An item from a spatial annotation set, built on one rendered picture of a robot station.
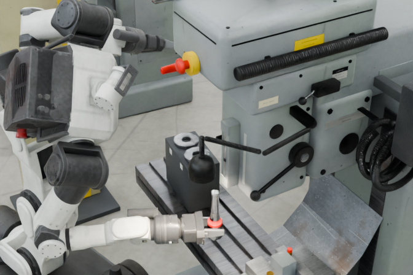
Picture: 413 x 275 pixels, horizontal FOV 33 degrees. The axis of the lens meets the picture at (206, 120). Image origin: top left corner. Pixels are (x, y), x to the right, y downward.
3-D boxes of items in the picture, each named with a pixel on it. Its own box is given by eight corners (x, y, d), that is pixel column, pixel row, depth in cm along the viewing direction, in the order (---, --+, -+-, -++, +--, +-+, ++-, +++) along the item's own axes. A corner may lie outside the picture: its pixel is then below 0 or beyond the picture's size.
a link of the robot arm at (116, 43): (118, 59, 240) (94, 54, 231) (120, 27, 241) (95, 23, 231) (143, 56, 233) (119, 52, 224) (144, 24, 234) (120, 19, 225)
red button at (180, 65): (180, 77, 171) (180, 63, 169) (173, 70, 174) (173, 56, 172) (192, 74, 172) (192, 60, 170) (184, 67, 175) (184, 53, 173)
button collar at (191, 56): (193, 80, 172) (193, 58, 169) (182, 70, 176) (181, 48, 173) (200, 78, 173) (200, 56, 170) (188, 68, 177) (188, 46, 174)
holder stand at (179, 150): (188, 213, 247) (187, 167, 236) (166, 178, 264) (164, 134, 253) (219, 204, 251) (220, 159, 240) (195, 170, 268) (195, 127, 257)
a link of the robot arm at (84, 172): (48, 203, 191) (70, 170, 184) (41, 178, 197) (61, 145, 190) (86, 205, 199) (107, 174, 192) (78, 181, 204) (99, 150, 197)
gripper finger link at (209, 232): (223, 235, 214) (203, 236, 214) (224, 227, 213) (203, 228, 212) (224, 239, 213) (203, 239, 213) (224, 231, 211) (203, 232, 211)
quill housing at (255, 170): (254, 209, 195) (259, 112, 178) (216, 170, 211) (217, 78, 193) (309, 188, 203) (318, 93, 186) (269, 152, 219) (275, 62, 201)
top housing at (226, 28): (220, 96, 165) (222, 34, 157) (170, 52, 185) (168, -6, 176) (374, 51, 185) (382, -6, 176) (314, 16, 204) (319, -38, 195)
